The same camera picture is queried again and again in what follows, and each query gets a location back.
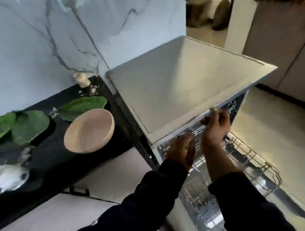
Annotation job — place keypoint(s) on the person's right hand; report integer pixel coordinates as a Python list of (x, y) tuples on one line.
[(214, 131)]

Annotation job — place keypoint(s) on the person's left hand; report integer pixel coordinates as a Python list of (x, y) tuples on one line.
[(180, 150)]

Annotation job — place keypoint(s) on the silver dishwasher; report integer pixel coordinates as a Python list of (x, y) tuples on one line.
[(185, 83)]

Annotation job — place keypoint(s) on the pink bowl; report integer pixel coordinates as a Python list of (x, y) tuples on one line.
[(88, 131)]

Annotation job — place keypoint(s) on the person's left forearm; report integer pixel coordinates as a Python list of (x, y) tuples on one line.
[(143, 202)]

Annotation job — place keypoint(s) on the person's right forearm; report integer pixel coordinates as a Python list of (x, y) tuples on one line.
[(238, 202)]

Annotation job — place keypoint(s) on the white base cabinet door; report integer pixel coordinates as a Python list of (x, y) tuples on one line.
[(107, 180), (59, 214)]

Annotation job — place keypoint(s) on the brown cabinet door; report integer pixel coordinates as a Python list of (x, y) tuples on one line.
[(296, 76), (269, 42)]

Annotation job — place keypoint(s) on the dark bag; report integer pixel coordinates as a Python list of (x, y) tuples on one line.
[(222, 15)]

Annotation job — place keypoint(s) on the dark low furniture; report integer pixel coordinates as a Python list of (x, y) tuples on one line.
[(197, 13)]

